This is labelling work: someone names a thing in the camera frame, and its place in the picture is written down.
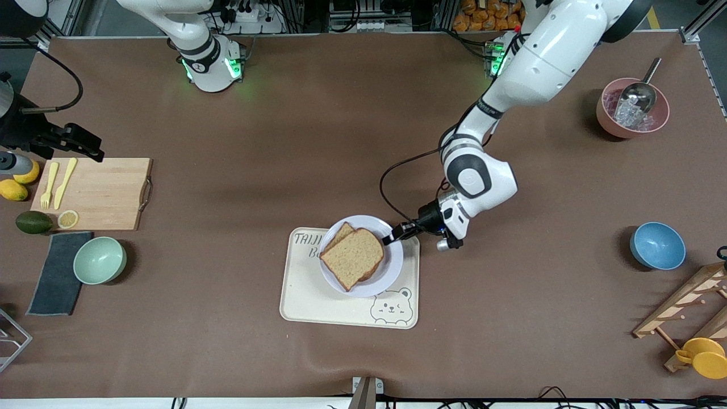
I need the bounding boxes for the white round plate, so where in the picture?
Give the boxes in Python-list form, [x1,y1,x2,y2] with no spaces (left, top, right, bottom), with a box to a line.
[319,215,404,298]

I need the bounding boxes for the brown bread slice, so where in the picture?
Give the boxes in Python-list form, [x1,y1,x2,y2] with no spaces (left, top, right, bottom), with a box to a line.
[319,227,386,293]
[321,222,382,283]

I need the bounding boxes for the yellow plastic knife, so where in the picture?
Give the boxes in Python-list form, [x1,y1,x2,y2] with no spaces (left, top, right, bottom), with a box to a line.
[54,157,78,210]

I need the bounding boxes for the yellow plastic fork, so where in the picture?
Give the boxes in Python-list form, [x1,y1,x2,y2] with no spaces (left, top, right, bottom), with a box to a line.
[40,162,60,210]

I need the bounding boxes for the yellow lemon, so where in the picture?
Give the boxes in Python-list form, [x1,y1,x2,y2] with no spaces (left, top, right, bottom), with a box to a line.
[0,179,28,202]
[12,161,41,185]

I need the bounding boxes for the wooden cutting board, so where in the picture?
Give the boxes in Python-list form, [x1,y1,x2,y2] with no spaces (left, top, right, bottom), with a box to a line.
[30,157,154,232]

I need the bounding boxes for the green avocado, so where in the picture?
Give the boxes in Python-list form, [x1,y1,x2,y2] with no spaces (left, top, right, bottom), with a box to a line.
[15,211,53,235]

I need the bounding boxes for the mint green bowl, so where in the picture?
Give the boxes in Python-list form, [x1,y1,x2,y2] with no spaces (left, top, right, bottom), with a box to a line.
[73,236,127,285]

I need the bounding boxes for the cream bear print tray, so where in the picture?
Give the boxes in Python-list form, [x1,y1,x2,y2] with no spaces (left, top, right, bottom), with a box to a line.
[279,227,420,329]

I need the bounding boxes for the dark grey cloth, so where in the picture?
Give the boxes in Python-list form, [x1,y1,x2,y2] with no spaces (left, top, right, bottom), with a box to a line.
[26,231,93,316]

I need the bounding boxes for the pink bowl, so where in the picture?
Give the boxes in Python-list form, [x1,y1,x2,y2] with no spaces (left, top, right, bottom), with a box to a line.
[596,77,671,139]

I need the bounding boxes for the orange snack bags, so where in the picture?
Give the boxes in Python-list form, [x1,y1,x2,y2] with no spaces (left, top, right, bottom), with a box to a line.
[453,0,526,32]

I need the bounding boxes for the clear ice cube pile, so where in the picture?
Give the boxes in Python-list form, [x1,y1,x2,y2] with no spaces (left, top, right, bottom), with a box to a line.
[613,99,654,130]

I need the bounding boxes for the blue bowl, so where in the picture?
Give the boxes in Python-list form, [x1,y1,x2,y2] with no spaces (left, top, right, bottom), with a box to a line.
[629,222,687,271]

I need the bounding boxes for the metal scoop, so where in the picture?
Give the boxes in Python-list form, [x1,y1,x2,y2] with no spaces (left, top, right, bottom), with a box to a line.
[613,57,663,114]

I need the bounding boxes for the wooden rack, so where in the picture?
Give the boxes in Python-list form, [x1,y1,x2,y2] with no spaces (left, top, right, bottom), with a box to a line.
[632,261,727,374]

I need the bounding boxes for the yellow cup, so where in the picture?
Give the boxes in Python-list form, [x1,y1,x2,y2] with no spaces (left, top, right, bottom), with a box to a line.
[675,337,727,380]

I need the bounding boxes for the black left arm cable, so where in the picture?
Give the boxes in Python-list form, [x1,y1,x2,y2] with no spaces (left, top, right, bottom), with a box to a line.
[379,102,503,228]

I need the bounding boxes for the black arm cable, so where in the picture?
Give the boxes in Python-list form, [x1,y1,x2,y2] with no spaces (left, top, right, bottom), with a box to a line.
[22,37,84,113]
[379,102,503,228]

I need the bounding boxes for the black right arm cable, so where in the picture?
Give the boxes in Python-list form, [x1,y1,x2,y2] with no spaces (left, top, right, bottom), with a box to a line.
[22,37,84,113]

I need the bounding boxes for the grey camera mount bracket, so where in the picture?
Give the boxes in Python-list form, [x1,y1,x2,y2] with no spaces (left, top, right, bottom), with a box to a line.
[351,376,385,409]

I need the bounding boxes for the metal wire basket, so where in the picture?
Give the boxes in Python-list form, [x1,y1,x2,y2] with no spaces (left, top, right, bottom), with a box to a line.
[0,307,34,374]

